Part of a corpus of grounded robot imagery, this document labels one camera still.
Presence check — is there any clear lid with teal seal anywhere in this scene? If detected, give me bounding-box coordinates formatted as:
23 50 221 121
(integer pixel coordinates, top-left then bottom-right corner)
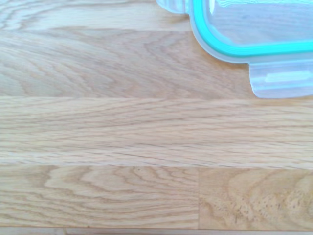
156 0 313 99

